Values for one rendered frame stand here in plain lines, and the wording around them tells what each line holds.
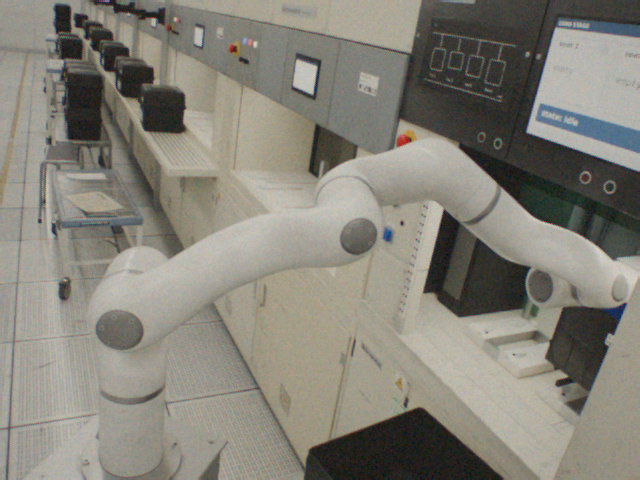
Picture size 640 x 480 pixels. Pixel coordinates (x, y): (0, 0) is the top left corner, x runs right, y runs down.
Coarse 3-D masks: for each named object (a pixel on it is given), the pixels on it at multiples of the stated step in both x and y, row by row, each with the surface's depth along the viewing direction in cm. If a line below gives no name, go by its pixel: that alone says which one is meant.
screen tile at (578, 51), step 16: (560, 48) 94; (576, 48) 92; (592, 48) 89; (576, 64) 92; (592, 64) 89; (608, 64) 86; (560, 80) 95; (576, 80) 92; (592, 80) 89; (544, 96) 98; (560, 96) 95; (576, 96) 92; (592, 96) 89
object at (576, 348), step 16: (560, 320) 120; (576, 320) 116; (592, 320) 112; (608, 320) 109; (560, 336) 120; (576, 336) 116; (592, 336) 113; (608, 336) 109; (560, 352) 120; (576, 352) 116; (592, 352) 113; (560, 368) 120; (576, 368) 116; (592, 368) 113; (560, 384) 121; (592, 384) 113
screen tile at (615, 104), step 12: (624, 48) 84; (636, 48) 82; (624, 60) 84; (636, 60) 82; (624, 72) 84; (636, 72) 82; (612, 84) 86; (612, 96) 86; (624, 96) 84; (636, 96) 82; (612, 108) 86; (624, 108) 84; (636, 108) 83; (636, 120) 83
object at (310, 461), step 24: (360, 432) 98; (384, 432) 103; (408, 432) 108; (432, 432) 105; (312, 456) 90; (336, 456) 97; (360, 456) 102; (384, 456) 107; (408, 456) 111; (432, 456) 106; (456, 456) 100
